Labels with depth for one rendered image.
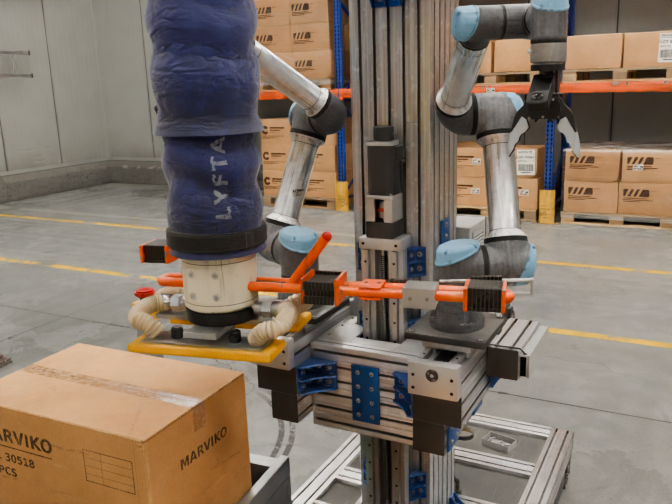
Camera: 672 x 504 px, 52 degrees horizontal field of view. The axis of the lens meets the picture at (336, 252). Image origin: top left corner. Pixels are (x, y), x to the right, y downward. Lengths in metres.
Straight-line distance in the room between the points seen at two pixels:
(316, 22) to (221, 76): 8.05
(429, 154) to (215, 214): 0.76
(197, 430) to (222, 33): 0.93
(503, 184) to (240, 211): 0.76
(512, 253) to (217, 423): 0.88
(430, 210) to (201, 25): 0.91
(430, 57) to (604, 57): 6.47
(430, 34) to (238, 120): 0.73
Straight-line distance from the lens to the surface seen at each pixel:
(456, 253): 1.84
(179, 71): 1.47
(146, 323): 1.62
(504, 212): 1.92
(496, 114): 1.97
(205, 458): 1.84
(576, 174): 8.45
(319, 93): 2.07
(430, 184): 2.03
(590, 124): 9.76
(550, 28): 1.58
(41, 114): 12.87
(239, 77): 1.48
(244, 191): 1.52
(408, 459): 2.31
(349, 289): 1.50
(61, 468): 1.87
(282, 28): 9.75
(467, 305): 1.46
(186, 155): 1.49
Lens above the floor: 1.70
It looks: 14 degrees down
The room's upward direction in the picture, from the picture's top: 2 degrees counter-clockwise
